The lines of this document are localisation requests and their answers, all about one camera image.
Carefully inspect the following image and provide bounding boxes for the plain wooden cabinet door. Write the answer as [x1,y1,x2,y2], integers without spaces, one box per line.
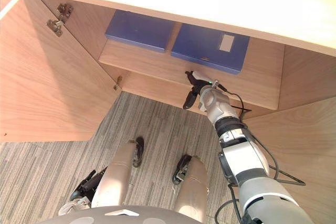
[243,95,336,224]

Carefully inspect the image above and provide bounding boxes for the silver right robot leg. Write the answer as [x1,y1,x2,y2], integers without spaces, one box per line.
[174,155,210,223]

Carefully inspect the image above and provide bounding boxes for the blue folder with white label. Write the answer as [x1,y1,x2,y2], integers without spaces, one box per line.
[170,23,250,76]

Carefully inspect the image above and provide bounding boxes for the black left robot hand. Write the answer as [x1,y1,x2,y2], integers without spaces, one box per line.
[58,167,109,216]

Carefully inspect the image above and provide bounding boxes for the dark right robot foot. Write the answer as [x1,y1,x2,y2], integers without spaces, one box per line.
[172,154,193,185]

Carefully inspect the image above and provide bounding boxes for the grey robot torso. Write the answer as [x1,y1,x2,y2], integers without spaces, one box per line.
[36,204,202,224]

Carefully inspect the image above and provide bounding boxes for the wooden cabinet shelf board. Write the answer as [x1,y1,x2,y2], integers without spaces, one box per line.
[99,38,286,111]

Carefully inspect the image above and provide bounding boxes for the silver robot leg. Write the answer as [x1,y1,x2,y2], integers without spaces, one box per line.
[174,155,210,223]
[91,140,138,208]

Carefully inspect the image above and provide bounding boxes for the wooden office cabinet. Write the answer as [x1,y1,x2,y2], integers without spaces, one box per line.
[0,0,336,116]

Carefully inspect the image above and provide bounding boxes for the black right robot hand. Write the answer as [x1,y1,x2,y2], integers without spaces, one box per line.
[182,70,213,110]

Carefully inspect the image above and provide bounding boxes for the wooden cabinet door with hinges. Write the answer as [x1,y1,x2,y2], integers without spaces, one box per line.
[0,0,122,143]

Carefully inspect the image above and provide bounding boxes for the dark robot foot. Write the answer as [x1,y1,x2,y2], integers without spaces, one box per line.
[128,136,145,168]
[172,154,193,185]

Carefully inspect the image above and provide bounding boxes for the dark left robot foot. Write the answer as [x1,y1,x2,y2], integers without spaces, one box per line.
[128,136,145,168]

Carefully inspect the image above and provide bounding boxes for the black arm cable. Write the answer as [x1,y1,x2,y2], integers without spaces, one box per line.
[214,83,307,224]

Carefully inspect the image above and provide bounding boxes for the large metal door hinge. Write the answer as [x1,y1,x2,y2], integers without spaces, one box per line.
[46,3,74,37]

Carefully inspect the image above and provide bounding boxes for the plain blue folder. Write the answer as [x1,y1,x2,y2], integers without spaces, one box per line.
[104,9,175,54]

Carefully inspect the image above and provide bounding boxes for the silver left robot leg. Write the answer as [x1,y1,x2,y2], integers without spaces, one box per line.
[91,140,138,208]

